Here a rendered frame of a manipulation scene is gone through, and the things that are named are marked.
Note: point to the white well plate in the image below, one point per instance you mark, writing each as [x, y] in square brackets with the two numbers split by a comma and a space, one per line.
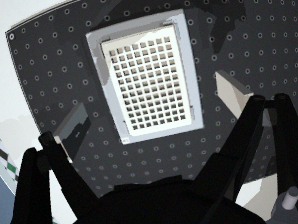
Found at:
[174, 101]

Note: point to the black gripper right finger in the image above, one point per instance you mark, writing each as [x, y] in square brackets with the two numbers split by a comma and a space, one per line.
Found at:
[230, 166]

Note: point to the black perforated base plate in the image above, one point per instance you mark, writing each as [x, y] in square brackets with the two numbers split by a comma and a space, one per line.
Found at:
[255, 41]

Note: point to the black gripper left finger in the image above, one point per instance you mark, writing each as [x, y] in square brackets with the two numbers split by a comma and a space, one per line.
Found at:
[32, 204]

